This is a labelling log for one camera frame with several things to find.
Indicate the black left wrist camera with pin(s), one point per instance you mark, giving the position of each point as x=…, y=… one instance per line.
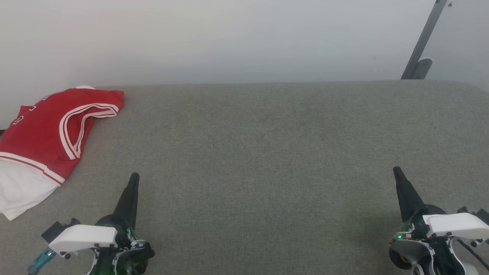
x=57, y=230

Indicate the grey metal slanted bar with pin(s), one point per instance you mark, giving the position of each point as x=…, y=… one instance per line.
x=424, y=38

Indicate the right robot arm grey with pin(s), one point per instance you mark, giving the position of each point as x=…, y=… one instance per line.
x=408, y=254

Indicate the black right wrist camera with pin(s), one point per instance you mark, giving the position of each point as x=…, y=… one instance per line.
x=482, y=215

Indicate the grey fabric sofa surface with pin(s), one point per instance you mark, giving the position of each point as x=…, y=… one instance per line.
x=248, y=152

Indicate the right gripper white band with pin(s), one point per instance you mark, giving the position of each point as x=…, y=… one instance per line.
x=454, y=226

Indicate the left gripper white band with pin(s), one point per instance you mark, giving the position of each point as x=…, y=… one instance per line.
x=84, y=236

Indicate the red Bulls basketball jersey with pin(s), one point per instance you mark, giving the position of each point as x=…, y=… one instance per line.
x=38, y=130

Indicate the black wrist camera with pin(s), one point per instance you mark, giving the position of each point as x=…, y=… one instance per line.
x=57, y=230
x=482, y=215

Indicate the grey metal mounting plate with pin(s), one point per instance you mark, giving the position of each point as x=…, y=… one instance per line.
x=423, y=69

